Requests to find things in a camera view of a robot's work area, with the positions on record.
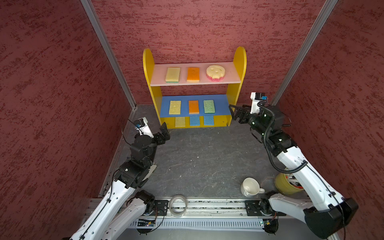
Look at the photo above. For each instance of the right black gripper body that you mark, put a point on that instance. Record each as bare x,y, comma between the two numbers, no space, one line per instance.
254,121

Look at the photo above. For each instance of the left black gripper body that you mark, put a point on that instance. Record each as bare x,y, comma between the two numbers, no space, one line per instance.
152,156

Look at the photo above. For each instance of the light green sponge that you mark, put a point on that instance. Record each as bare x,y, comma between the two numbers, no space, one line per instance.
209,107

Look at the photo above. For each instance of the orange sponge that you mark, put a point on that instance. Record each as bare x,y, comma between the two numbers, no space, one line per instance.
193,75
194,107

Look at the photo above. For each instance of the yellow smiley face sponge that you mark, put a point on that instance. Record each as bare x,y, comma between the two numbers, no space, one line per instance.
215,73

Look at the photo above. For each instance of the green scrub sponge dark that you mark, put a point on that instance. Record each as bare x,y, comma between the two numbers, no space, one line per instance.
173,75

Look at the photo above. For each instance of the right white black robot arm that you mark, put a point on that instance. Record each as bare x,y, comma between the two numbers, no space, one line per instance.
327,211

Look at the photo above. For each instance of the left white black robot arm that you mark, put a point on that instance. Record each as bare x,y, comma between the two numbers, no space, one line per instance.
122,204

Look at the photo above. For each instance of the blue lower shelf board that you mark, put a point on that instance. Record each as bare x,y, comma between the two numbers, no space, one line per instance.
220,102

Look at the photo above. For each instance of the yellow shelf unit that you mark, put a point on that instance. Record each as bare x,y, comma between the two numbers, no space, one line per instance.
232,91

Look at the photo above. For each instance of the pink upper shelf board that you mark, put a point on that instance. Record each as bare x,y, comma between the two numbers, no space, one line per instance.
160,70

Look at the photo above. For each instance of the white ceramic mug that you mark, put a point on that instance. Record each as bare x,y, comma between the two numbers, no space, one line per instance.
250,187

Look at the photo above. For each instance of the yellow cup with pens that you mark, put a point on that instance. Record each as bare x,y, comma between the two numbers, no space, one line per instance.
284,187

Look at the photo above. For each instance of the clear tape roll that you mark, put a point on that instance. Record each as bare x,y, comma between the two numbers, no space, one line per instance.
178,206

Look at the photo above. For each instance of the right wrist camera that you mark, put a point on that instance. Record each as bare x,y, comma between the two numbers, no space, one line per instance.
256,98

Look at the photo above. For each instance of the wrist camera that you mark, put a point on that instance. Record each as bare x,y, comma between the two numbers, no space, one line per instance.
143,127
256,98

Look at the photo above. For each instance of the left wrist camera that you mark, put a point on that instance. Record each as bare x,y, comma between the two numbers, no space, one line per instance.
143,127

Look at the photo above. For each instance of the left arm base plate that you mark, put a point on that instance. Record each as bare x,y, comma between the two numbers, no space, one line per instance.
160,208

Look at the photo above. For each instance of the aluminium rail front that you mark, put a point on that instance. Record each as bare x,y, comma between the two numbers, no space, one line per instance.
216,208

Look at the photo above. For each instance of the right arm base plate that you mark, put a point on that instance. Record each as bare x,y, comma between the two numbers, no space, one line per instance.
254,209

